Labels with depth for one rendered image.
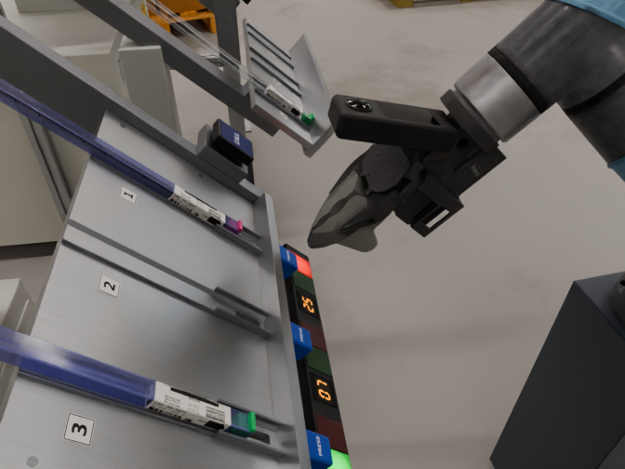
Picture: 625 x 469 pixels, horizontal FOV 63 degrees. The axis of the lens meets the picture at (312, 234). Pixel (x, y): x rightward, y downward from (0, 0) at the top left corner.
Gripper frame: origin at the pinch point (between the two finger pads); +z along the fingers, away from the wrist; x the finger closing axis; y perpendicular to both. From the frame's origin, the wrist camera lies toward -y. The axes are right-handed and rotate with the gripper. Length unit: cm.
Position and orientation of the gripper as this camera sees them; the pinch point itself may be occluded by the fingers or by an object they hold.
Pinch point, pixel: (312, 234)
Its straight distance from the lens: 55.4
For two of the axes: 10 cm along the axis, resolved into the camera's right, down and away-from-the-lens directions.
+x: -1.4, -6.5, 7.5
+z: -6.9, 6.1, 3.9
